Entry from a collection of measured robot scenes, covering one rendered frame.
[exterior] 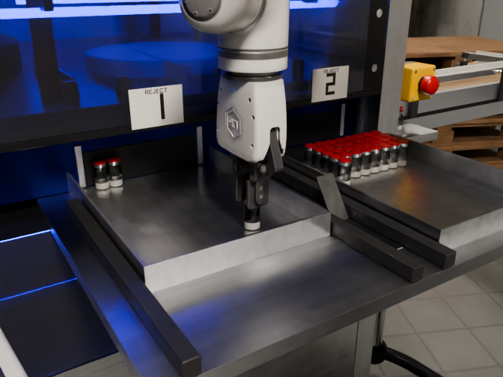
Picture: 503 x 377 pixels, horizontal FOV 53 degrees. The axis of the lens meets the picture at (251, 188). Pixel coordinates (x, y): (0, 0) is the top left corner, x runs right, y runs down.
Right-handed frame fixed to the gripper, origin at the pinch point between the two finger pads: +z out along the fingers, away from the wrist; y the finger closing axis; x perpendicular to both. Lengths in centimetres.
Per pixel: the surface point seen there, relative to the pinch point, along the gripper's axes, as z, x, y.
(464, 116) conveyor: 9, 86, -29
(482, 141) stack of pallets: 67, 241, -117
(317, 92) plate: -6.4, 26.1, -18.5
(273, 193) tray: 4.5, 7.5, -5.4
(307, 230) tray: 4.1, 3.9, 7.4
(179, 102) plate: -7.8, -1.3, -18.8
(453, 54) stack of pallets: 15, 213, -128
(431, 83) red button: -6, 53, -15
